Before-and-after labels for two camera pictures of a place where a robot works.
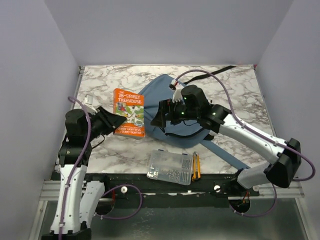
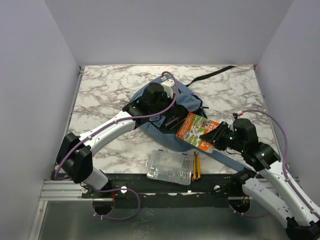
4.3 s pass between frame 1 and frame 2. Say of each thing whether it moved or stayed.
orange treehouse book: moved
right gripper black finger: moved
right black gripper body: moved
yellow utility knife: stayed
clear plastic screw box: stayed
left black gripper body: moved
